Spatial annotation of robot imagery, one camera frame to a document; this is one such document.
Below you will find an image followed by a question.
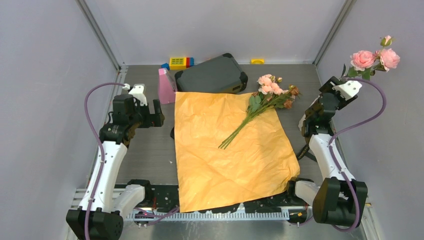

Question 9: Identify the pink rose stem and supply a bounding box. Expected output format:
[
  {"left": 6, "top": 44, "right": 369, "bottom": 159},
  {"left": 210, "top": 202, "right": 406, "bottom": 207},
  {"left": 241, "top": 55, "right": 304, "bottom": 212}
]
[{"left": 341, "top": 35, "right": 401, "bottom": 80}]

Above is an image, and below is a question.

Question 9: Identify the orange flower bouquet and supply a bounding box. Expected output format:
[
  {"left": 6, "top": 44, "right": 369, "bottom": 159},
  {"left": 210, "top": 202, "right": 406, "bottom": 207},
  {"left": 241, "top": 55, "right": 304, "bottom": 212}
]
[{"left": 174, "top": 92, "right": 300, "bottom": 213}]

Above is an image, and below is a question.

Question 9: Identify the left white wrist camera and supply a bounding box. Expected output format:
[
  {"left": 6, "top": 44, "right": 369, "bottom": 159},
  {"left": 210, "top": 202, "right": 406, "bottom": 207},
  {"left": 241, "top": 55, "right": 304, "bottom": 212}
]
[{"left": 122, "top": 83, "right": 148, "bottom": 106}]

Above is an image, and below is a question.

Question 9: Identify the white ribbed vase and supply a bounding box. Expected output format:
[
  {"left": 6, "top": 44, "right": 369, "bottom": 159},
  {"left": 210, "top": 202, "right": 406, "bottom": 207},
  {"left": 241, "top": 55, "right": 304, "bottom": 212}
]
[{"left": 298, "top": 96, "right": 320, "bottom": 137}]

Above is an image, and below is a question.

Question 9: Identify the yellow toy block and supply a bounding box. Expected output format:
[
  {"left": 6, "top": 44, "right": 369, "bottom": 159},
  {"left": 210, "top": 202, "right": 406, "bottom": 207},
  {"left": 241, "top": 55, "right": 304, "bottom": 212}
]
[{"left": 169, "top": 57, "right": 188, "bottom": 71}]

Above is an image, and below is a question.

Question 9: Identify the remaining flower bunch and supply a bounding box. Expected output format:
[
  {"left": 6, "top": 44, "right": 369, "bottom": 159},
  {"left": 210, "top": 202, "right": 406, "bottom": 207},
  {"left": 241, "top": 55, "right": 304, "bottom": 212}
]
[{"left": 218, "top": 74, "right": 300, "bottom": 150}]

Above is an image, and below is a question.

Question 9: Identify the small yellow toy piece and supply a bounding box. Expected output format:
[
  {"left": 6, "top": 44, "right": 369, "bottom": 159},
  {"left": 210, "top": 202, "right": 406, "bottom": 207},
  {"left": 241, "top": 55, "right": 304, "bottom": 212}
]
[{"left": 250, "top": 58, "right": 265, "bottom": 65}]

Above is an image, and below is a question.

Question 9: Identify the red blue toy block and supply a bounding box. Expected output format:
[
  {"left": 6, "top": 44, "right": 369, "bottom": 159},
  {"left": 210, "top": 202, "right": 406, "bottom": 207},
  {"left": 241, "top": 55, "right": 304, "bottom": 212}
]
[{"left": 185, "top": 57, "right": 195, "bottom": 68}]

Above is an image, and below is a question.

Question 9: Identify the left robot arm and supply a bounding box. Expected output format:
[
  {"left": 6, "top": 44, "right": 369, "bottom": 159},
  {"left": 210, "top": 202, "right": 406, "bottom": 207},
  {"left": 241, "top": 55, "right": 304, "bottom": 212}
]
[{"left": 66, "top": 94, "right": 165, "bottom": 240}]

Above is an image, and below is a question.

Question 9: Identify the dark grey hard case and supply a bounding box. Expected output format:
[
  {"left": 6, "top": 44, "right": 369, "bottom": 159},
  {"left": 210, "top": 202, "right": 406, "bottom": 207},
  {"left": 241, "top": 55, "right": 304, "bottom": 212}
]
[{"left": 174, "top": 53, "right": 248, "bottom": 94}]

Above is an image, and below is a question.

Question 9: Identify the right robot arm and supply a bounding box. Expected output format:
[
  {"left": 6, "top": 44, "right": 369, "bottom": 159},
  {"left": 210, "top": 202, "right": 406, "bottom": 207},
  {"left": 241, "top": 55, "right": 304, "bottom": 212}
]
[{"left": 285, "top": 76, "right": 368, "bottom": 232}]

